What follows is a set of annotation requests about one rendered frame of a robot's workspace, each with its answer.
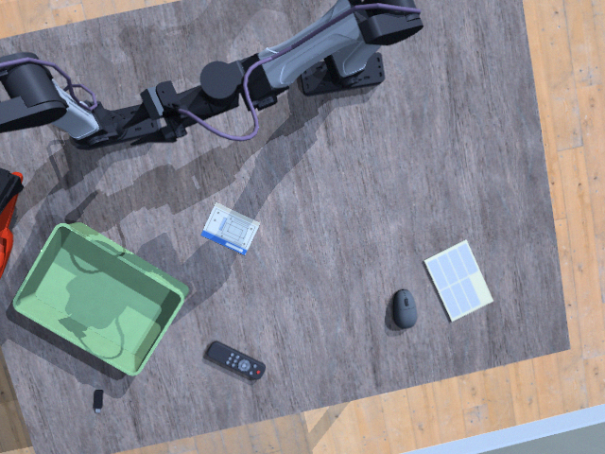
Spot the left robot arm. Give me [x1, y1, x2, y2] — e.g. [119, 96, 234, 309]
[140, 0, 424, 125]

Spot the black remote control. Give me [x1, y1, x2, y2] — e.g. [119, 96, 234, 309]
[208, 340, 266, 380]

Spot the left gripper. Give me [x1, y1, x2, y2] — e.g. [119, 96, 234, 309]
[122, 85, 213, 146]

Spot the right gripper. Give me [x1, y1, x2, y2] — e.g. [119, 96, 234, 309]
[0, 168, 24, 215]

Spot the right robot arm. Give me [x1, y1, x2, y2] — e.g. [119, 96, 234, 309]
[0, 52, 159, 149]

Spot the light green plastic litter pan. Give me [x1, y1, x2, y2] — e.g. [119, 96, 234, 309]
[12, 222, 189, 375]

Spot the orange-red scoop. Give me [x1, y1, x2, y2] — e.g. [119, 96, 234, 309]
[0, 172, 23, 279]

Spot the dark grey computer mouse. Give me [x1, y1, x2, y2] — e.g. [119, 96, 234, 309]
[393, 289, 417, 329]

